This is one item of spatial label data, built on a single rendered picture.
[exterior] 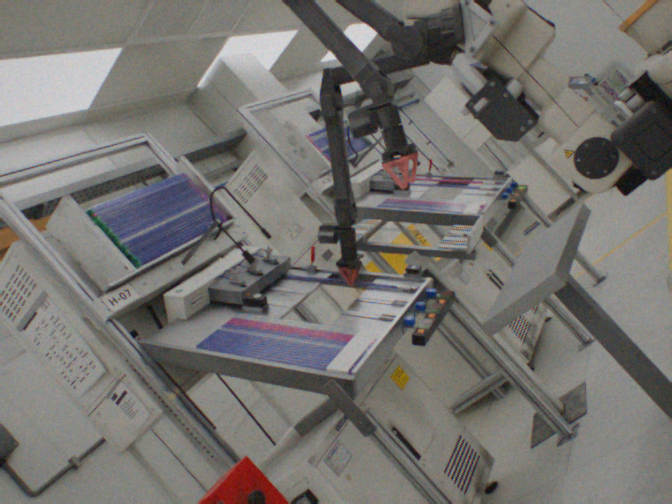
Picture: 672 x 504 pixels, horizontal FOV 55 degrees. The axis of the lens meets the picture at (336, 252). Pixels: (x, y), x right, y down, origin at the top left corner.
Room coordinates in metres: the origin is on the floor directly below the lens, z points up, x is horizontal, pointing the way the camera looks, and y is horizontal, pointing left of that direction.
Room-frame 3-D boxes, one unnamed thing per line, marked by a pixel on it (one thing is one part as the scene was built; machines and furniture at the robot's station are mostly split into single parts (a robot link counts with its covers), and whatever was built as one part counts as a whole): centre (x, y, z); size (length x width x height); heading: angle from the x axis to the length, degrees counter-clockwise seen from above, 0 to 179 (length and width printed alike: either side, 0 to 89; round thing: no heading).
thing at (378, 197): (3.44, -0.40, 0.65); 1.01 x 0.73 x 1.29; 58
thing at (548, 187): (6.53, -2.13, 0.95); 1.36 x 0.82 x 1.90; 58
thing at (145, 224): (2.29, 0.41, 1.52); 0.51 x 0.13 x 0.27; 148
